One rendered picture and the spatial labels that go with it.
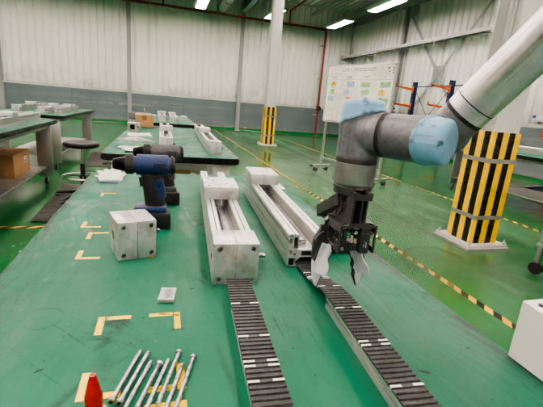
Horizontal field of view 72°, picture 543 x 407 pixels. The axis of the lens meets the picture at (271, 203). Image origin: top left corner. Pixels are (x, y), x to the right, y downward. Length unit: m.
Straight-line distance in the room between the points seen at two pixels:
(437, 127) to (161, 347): 0.54
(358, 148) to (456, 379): 0.40
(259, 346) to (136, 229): 0.47
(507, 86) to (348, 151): 0.26
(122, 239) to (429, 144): 0.69
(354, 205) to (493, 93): 0.28
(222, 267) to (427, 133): 0.49
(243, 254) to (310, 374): 0.31
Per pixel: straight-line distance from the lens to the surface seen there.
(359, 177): 0.67
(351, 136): 0.67
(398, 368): 0.62
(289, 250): 0.97
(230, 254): 0.82
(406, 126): 0.63
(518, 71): 0.72
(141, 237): 0.96
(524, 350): 0.80
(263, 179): 1.47
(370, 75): 6.72
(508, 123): 4.07
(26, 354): 0.70
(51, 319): 0.78
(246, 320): 0.66
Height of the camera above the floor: 1.17
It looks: 15 degrees down
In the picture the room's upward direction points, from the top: 5 degrees clockwise
